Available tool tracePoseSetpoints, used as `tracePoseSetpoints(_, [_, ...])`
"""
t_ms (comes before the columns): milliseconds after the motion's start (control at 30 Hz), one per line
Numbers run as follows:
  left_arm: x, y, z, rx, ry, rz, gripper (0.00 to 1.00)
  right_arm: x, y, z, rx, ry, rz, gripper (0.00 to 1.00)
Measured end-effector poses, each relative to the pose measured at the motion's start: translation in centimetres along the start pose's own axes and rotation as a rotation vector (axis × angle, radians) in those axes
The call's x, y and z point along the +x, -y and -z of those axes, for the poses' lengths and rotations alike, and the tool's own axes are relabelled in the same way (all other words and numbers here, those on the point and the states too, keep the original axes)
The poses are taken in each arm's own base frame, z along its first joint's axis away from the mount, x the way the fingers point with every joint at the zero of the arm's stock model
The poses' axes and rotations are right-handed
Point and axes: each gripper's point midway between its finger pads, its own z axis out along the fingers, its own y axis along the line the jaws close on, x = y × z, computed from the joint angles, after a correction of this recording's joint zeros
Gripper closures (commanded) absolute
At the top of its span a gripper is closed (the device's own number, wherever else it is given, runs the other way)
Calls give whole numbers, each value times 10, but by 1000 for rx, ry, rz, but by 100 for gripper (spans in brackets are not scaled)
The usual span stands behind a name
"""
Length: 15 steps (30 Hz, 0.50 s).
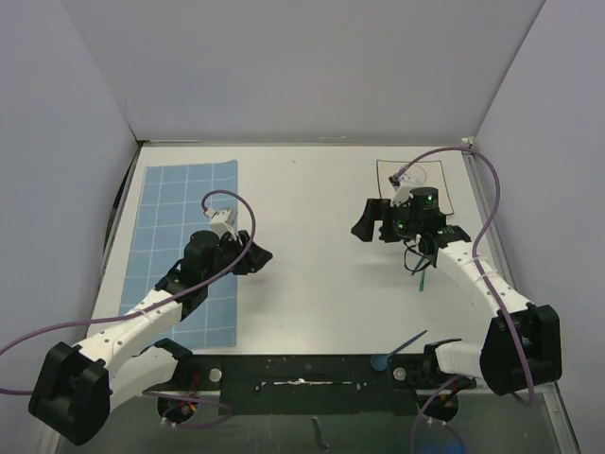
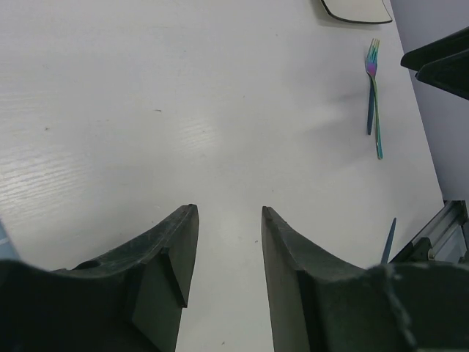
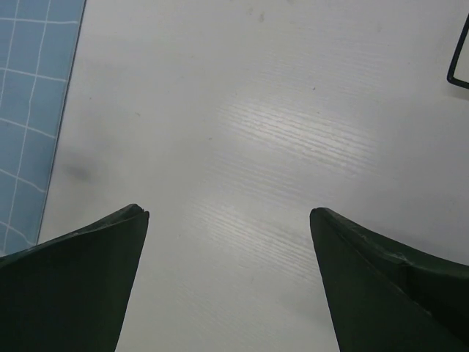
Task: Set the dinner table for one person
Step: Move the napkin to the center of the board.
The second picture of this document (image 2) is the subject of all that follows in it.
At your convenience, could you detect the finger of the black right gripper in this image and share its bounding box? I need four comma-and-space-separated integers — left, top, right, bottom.
400, 27, 469, 100

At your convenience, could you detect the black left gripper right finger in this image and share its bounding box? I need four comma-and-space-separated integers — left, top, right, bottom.
262, 207, 468, 351

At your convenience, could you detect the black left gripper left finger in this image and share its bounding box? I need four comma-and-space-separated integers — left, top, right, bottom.
1, 204, 199, 351

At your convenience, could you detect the blue grid placemat cloth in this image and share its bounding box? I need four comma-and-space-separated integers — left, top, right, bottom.
0, 221, 20, 260

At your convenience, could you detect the dark blue knife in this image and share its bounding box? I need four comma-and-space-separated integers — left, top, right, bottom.
366, 78, 375, 136

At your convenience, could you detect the blue plastic spoon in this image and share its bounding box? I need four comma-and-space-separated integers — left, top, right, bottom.
380, 218, 396, 264

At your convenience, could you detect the square white plate dark rim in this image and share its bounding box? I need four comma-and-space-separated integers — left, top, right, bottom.
320, 0, 393, 25

